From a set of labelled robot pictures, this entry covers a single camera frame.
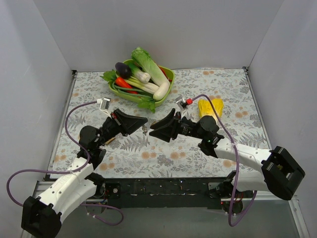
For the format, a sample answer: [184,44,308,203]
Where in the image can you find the large brass padlock with keys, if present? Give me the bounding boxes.
[105,137,115,145]

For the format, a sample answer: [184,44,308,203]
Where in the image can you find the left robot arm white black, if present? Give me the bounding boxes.
[21,109,148,238]

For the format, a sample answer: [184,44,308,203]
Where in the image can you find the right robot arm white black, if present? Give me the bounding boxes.
[149,109,305,200]

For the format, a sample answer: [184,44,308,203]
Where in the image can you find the green celery leaves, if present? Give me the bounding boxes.
[138,97,156,113]

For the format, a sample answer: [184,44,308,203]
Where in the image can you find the white radish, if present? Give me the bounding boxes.
[153,82,170,101]

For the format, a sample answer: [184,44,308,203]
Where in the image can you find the yellow napa cabbage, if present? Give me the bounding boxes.
[198,98,224,120]

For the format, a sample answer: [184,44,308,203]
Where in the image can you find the green plastic basket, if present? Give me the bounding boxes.
[102,59,174,109]

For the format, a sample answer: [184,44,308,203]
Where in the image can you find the green long beans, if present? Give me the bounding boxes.
[111,83,153,99]

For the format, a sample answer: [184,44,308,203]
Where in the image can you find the red orange pepper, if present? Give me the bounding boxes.
[115,77,138,94]

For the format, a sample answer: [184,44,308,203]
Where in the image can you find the white green leek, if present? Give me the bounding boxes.
[128,63,151,84]

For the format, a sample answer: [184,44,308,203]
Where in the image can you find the purple eggplant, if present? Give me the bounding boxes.
[115,62,132,79]

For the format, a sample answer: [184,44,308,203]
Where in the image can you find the floral table mat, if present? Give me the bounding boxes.
[52,68,270,178]

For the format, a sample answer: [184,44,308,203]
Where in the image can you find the green napa cabbage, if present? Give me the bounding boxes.
[131,47,169,86]

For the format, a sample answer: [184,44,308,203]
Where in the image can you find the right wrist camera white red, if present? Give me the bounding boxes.
[175,96,193,111]

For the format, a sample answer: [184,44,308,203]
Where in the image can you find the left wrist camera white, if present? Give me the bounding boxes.
[97,97,111,112]

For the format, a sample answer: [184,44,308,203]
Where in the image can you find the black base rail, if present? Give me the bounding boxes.
[86,172,236,209]

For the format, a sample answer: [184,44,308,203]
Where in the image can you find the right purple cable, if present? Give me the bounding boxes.
[192,94,257,227]

